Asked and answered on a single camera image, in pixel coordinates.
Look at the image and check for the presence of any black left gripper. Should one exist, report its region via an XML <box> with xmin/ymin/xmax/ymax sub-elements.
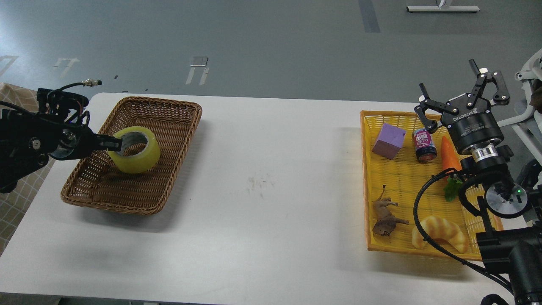
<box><xmin>54</xmin><ymin>127</ymin><xmax>123</xmax><ymax>161</ymax></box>

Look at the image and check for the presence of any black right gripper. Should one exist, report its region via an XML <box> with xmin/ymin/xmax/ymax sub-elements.
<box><xmin>414</xmin><ymin>59</ymin><xmax>510</xmax><ymax>155</ymax></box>

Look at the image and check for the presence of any yellow tape roll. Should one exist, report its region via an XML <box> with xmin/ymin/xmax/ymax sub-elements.
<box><xmin>107</xmin><ymin>127</ymin><xmax>161</xmax><ymax>174</ymax></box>

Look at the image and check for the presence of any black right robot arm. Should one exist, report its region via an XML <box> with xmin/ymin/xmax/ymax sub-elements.
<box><xmin>413</xmin><ymin>58</ymin><xmax>541</xmax><ymax>305</ymax></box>

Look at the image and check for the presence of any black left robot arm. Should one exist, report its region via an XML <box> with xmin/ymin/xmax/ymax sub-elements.
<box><xmin>0</xmin><ymin>79</ymin><xmax>126</xmax><ymax>194</ymax></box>

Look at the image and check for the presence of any brown wicker basket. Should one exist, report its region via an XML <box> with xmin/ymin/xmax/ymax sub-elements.
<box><xmin>61</xmin><ymin>96</ymin><xmax>202</xmax><ymax>216</ymax></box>

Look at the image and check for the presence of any orange toy carrot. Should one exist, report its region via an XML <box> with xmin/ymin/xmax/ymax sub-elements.
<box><xmin>440</xmin><ymin>136</ymin><xmax>463</xmax><ymax>202</ymax></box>

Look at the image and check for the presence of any purple drink can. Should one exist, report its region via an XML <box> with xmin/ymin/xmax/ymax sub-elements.
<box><xmin>412</xmin><ymin>128</ymin><xmax>437</xmax><ymax>163</ymax></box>

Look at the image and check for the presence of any purple foam cube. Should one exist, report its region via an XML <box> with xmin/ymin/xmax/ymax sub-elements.
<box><xmin>371</xmin><ymin>123</ymin><xmax>407</xmax><ymax>160</ymax></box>

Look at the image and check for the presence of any yellow plastic basket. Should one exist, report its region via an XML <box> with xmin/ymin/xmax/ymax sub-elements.
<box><xmin>360</xmin><ymin>110</ymin><xmax>484</xmax><ymax>261</ymax></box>

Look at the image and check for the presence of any beige checkered cloth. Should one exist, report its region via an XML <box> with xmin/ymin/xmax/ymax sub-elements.
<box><xmin>0</xmin><ymin>82</ymin><xmax>55</xmax><ymax>254</ymax></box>

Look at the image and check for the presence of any white stand base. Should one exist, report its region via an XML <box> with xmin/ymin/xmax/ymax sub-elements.
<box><xmin>406</xmin><ymin>0</ymin><xmax>480</xmax><ymax>13</ymax></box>

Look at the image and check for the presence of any toy croissant bread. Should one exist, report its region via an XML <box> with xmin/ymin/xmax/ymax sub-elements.
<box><xmin>420</xmin><ymin>216</ymin><xmax>469</xmax><ymax>253</ymax></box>

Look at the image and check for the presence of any brown toy lion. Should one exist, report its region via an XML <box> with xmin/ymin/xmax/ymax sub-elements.
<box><xmin>372</xmin><ymin>185</ymin><xmax>410</xmax><ymax>237</ymax></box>

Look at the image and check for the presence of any white chair frame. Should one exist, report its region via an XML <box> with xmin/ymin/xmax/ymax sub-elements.
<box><xmin>498</xmin><ymin>50</ymin><xmax>542</xmax><ymax>164</ymax></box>

